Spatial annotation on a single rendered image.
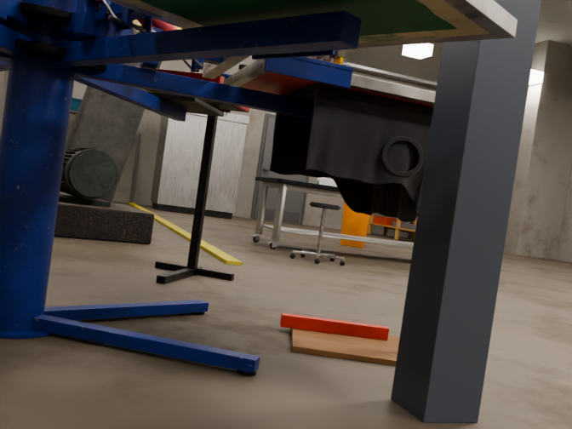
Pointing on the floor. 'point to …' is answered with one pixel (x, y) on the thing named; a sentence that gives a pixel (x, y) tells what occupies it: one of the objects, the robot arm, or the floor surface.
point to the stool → (322, 234)
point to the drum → (354, 226)
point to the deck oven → (217, 199)
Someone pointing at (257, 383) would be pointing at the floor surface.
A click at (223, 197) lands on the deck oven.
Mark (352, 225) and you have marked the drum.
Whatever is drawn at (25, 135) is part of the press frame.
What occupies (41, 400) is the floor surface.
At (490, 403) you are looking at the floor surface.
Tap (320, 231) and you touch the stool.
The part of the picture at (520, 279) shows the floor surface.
